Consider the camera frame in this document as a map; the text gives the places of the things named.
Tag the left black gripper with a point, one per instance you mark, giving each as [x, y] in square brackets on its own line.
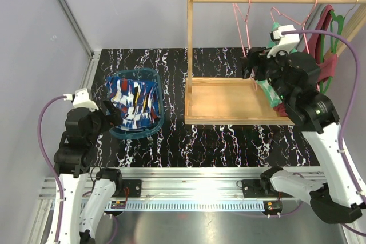
[113, 118]

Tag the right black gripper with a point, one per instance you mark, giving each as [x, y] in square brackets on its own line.
[257, 58]

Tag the blue patterned trousers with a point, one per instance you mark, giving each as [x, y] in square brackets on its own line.
[137, 100]

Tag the pink wire hanger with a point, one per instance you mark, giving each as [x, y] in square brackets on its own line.
[245, 19]
[302, 24]

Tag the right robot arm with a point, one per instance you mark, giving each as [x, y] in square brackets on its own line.
[294, 76]

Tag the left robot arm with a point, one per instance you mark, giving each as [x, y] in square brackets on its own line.
[71, 222]

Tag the green plastic hanger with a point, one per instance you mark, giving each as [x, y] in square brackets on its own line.
[338, 26]

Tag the wooden clothes rack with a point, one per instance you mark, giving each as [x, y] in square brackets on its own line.
[235, 101]

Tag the teal transparent plastic bin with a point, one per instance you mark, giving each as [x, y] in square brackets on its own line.
[142, 74]

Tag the maroon tank top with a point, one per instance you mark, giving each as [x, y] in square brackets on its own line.
[316, 48]

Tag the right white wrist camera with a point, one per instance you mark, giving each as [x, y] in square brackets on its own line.
[284, 42]

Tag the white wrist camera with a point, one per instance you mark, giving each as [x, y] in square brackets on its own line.
[284, 42]
[82, 98]

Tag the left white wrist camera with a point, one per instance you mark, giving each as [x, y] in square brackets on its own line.
[82, 98]

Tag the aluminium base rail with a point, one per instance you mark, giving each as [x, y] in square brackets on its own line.
[174, 189]

